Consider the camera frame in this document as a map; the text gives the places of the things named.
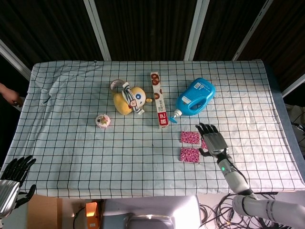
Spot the bystander bare hand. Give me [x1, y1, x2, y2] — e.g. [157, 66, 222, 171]
[6, 91, 24, 108]

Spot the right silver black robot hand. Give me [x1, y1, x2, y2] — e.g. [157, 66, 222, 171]
[195, 122, 229, 157]

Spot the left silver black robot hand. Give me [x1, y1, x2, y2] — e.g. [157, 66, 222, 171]
[0, 155, 37, 219]

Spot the bystander bare forearm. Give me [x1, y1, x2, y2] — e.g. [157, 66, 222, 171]
[0, 82, 10, 100]

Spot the brown cardboard box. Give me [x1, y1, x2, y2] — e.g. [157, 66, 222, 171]
[26, 194, 63, 229]

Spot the blue detergent bottle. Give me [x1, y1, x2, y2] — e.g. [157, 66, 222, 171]
[167, 77, 217, 125]

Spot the long white red foil box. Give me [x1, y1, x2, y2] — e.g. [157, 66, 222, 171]
[150, 72, 171, 130]

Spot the dark pleated curtain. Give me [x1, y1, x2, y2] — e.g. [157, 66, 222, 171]
[193, 0, 267, 62]
[94, 0, 198, 62]
[0, 0, 104, 79]
[238, 0, 305, 91]

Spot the orange box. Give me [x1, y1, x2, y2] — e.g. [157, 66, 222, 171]
[85, 201, 99, 229]

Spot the grey robot chest cover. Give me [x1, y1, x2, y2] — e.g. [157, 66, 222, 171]
[102, 195, 201, 229]

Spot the yellow plush toy with scarf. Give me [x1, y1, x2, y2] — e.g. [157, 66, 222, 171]
[113, 82, 153, 116]

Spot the checked light blue tablecloth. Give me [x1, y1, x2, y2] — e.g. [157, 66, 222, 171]
[1, 59, 305, 199]

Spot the white window frame post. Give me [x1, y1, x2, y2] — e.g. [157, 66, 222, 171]
[282, 73, 305, 98]
[83, 0, 112, 62]
[0, 39, 32, 81]
[232, 0, 274, 62]
[183, 0, 211, 62]

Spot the black cable tangle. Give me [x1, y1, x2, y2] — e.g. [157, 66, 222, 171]
[199, 192, 305, 229]

